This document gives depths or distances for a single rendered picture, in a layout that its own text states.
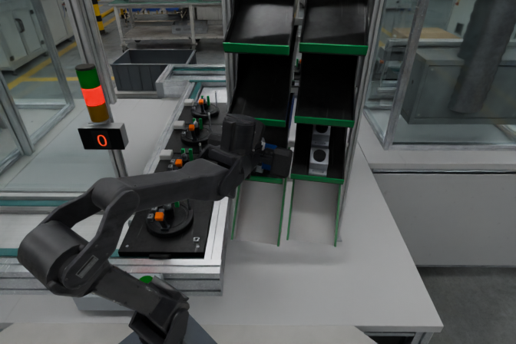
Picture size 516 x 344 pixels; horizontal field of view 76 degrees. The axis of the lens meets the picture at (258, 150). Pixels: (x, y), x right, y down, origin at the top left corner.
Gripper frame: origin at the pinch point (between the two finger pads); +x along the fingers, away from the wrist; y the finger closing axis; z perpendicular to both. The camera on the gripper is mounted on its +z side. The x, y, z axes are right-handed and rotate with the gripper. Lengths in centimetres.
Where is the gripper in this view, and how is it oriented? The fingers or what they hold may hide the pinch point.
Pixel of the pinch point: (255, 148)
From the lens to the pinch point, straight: 76.3
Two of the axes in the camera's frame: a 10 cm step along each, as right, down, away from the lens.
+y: -9.5, -2.2, 2.1
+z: 1.4, -9.4, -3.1
